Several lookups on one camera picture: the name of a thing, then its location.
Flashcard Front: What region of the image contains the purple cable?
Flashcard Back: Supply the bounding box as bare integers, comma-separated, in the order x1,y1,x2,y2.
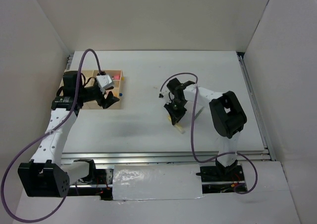
0,49,105,222
158,72,259,196

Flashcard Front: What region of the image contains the pink capped marker bottle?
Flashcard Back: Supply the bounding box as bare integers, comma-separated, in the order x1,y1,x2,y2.
112,75,120,80

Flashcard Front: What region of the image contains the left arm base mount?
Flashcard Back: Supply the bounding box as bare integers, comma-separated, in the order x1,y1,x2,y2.
67,168,114,201

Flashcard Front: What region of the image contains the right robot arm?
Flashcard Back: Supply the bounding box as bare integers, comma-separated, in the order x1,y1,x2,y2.
164,78,247,180

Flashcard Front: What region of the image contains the grey green pen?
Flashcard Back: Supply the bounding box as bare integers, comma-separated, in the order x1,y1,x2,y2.
194,107,204,120

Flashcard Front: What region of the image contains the white cover plate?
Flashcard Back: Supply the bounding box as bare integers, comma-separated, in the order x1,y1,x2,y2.
112,164,203,201

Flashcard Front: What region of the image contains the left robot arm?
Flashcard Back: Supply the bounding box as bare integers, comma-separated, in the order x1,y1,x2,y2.
18,70,119,198

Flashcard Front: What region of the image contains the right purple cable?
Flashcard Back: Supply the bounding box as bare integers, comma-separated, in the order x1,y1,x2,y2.
158,72,259,196

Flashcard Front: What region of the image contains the wooden organizer tray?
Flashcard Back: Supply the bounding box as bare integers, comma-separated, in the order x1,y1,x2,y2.
58,69,126,110

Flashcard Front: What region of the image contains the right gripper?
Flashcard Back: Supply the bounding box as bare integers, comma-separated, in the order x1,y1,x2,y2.
165,98,188,124

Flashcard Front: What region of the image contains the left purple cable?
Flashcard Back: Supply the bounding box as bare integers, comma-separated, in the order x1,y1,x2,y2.
0,49,105,222

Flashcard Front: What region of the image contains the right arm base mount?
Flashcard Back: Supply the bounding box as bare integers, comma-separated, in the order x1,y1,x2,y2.
196,165,247,194

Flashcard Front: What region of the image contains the yellow highlighter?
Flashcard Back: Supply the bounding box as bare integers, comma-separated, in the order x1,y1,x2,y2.
168,116,185,134

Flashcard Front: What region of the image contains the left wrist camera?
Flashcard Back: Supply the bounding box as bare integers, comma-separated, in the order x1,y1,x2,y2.
96,74,114,92

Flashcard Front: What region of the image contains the aluminium rail frame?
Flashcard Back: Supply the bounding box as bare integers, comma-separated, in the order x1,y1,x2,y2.
61,51,271,164

